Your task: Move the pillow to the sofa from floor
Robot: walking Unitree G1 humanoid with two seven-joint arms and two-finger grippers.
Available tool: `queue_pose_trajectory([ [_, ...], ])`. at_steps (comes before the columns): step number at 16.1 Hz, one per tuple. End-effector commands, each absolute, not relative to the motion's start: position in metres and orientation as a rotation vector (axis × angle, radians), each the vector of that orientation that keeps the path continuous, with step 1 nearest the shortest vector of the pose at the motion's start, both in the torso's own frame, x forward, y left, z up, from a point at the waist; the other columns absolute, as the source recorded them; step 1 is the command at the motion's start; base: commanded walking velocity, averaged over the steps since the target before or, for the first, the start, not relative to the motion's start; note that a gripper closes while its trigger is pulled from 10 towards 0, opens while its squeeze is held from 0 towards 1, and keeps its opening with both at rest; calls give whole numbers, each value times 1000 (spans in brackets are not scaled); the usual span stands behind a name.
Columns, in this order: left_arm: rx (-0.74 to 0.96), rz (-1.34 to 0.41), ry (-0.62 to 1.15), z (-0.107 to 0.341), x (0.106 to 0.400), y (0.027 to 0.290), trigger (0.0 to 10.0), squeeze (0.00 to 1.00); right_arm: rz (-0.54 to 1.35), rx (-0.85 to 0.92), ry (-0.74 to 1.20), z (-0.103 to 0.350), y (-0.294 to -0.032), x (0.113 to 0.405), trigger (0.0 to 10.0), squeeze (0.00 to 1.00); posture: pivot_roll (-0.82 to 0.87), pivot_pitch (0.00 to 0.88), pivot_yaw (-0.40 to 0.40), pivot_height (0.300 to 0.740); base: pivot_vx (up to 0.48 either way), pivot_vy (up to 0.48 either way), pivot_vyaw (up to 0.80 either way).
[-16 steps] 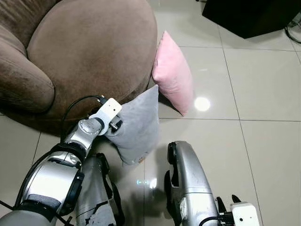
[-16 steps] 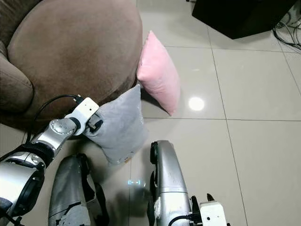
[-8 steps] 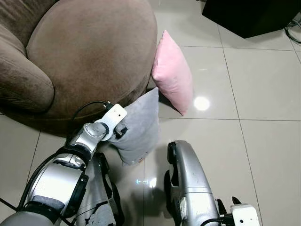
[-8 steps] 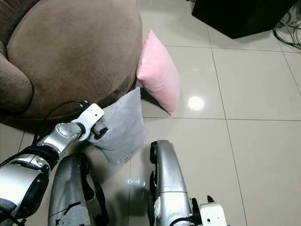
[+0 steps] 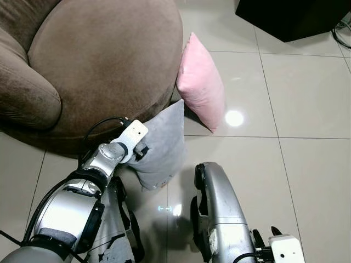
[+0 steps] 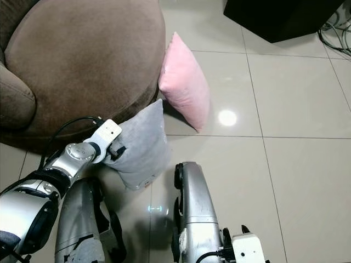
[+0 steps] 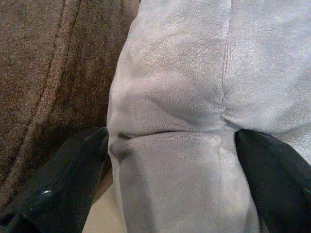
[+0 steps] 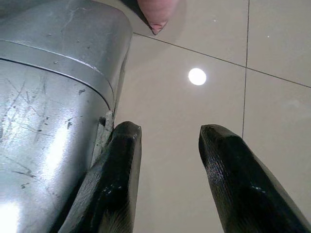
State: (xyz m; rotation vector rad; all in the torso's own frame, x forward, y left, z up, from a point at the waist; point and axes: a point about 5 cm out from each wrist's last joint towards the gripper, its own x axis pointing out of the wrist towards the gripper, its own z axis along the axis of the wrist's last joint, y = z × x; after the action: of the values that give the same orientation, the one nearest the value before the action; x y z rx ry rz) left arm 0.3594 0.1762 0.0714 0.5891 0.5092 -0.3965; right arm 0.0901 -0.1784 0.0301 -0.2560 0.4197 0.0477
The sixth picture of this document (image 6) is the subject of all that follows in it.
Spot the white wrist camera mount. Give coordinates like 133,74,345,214
231,232,264,263
93,119,123,163

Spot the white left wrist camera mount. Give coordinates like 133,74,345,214
93,119,123,163

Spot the grey pillow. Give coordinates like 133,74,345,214
110,99,171,192

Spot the silver robot left leg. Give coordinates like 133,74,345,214
54,177,128,263

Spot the grey floor cable tangle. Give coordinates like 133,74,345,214
317,4,351,60

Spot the pink pillow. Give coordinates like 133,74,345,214
157,31,211,134

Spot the black leather ottoman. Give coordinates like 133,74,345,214
223,0,346,44

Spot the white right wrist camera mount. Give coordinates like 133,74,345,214
231,232,264,263

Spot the brown fabric sofa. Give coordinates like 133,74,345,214
0,0,167,161

